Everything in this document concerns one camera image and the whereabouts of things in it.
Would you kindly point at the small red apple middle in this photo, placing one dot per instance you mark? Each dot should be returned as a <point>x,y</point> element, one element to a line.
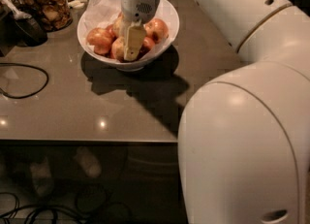
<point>111,31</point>

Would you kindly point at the glass jar of dried chips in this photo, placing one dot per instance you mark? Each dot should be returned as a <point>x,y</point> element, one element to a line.
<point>45,5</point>

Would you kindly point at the yellow-red apple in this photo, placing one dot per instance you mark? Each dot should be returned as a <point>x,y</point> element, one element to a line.
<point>117,49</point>

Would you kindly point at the centre yellow apple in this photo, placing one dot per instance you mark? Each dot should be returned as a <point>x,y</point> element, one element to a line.
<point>117,26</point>

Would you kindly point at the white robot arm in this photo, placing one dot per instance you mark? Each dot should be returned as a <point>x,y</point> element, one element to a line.
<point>244,137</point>

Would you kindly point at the black round device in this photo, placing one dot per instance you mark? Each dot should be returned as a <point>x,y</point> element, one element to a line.
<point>30,33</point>

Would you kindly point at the white slipper left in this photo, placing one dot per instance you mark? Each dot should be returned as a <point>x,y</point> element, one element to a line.
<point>41,178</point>

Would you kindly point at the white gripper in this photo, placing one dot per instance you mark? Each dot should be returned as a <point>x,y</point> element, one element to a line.
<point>139,5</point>

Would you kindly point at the small red apple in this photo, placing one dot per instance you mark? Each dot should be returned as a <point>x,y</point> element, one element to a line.
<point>111,31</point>
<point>147,45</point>

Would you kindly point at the white slipper right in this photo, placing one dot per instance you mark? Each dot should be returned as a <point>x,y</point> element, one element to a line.
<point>88,162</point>

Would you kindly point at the left red-yellow apple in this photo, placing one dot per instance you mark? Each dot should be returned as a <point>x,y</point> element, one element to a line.
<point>100,39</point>

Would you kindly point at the white spoon handle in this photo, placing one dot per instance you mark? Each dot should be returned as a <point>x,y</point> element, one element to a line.
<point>18,15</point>

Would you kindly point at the white ceramic bowl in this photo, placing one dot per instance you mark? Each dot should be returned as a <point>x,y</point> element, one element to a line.
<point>101,13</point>

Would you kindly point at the white slipper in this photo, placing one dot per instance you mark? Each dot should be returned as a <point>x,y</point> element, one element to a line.
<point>41,178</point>
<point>88,162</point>

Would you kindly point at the small red apple right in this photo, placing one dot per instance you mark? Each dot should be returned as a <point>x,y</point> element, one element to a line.
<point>147,45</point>

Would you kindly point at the small white items behind bowl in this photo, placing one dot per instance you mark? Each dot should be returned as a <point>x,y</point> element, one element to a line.
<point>77,4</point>

